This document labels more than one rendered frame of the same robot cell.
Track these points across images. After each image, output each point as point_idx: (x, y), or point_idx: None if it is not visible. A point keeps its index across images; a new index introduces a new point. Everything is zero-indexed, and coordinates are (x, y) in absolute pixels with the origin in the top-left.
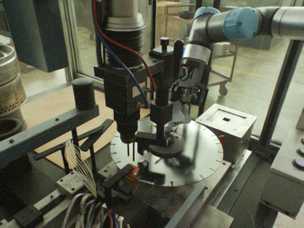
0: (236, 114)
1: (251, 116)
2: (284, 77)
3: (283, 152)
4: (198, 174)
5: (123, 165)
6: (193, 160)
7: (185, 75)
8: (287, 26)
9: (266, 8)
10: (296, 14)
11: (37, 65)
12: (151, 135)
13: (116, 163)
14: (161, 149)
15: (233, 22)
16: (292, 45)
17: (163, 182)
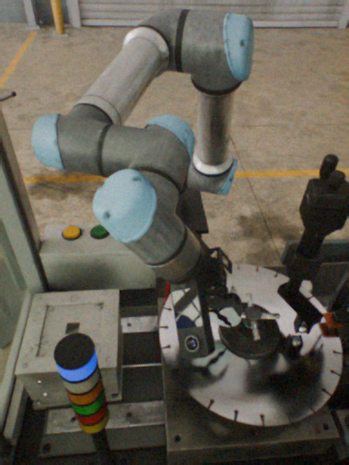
0: (44, 321)
1: (37, 301)
2: (23, 213)
3: (114, 247)
4: (257, 272)
5: (333, 341)
6: (243, 286)
7: (202, 272)
8: (125, 116)
9: (88, 119)
10: (121, 96)
11: None
12: (299, 301)
13: (340, 351)
14: (268, 321)
15: (194, 141)
16: (5, 167)
17: (302, 290)
